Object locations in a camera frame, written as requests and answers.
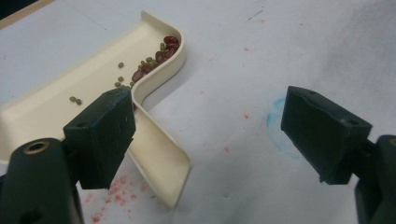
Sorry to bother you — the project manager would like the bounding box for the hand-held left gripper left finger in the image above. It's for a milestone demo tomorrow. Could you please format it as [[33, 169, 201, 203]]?
[[63, 86, 137, 191]]

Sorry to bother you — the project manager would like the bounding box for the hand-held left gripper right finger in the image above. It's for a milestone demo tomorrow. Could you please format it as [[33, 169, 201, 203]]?
[[280, 85, 374, 186]]

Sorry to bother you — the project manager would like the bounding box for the cream plastic dustpan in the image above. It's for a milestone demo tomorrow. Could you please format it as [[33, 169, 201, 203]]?
[[0, 9, 192, 210]]

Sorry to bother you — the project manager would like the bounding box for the red and green beans pile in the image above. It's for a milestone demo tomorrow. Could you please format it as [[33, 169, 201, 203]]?
[[68, 35, 181, 106]]

